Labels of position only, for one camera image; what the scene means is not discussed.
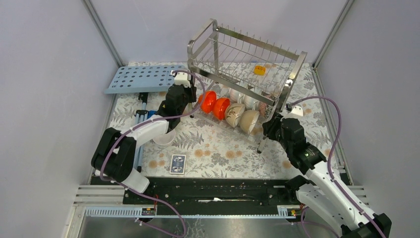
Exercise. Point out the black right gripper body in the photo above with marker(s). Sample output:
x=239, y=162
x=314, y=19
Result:
x=273, y=131

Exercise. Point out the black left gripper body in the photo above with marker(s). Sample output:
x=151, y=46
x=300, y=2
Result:
x=189, y=97

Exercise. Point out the orange bowl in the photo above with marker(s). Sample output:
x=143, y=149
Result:
x=220, y=107
x=207, y=101

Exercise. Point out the orange bowl front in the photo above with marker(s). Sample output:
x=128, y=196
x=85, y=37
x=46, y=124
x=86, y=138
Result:
x=220, y=107

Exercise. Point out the white plastic bowl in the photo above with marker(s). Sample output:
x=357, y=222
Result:
x=165, y=139

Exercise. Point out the stainless steel dish rack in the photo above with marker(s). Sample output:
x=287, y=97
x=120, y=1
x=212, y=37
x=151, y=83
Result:
x=227, y=57

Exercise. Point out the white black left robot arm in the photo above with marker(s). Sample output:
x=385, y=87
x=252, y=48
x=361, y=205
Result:
x=115, y=153

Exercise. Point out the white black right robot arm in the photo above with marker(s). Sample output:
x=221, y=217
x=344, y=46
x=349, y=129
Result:
x=320, y=189

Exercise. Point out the white ribbed bowl right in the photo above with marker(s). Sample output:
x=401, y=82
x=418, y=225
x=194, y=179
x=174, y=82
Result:
x=251, y=103

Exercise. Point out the light blue perforated tray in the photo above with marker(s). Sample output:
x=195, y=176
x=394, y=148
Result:
x=142, y=79

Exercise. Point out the patterned beige ceramic bowl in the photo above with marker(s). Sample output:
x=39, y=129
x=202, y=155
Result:
x=233, y=113

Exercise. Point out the blue playing card deck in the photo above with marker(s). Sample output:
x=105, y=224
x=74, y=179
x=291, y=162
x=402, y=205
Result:
x=177, y=165

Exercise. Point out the small yellow cup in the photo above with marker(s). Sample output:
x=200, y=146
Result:
x=259, y=70

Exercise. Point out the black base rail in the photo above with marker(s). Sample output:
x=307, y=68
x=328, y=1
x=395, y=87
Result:
x=237, y=196

